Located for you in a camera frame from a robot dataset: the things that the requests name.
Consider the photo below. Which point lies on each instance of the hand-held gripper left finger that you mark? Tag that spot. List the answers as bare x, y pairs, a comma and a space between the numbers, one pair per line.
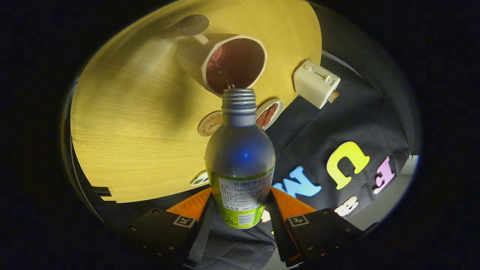
202, 236

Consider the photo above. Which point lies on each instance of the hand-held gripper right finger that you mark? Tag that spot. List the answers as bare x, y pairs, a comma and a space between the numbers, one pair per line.
279, 232

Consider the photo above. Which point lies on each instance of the silver bottle with green label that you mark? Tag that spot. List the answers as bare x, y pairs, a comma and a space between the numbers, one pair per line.
240, 157

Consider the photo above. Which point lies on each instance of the round brown cork coaster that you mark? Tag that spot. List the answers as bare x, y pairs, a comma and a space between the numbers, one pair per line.
208, 125

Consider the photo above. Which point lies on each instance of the white divided dish with beans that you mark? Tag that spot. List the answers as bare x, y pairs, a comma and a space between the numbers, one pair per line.
200, 179

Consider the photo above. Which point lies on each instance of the wooden table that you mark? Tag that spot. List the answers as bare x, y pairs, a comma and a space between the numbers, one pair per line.
142, 142

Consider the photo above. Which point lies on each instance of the brown food piece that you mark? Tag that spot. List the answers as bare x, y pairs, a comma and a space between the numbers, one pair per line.
267, 115

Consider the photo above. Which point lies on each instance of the white round plate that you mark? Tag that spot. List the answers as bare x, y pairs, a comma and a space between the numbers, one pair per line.
275, 114

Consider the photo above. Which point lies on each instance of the bread slice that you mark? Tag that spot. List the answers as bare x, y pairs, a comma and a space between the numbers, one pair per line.
333, 96

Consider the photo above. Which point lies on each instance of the white toaster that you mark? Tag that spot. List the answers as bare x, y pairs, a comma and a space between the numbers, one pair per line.
313, 84

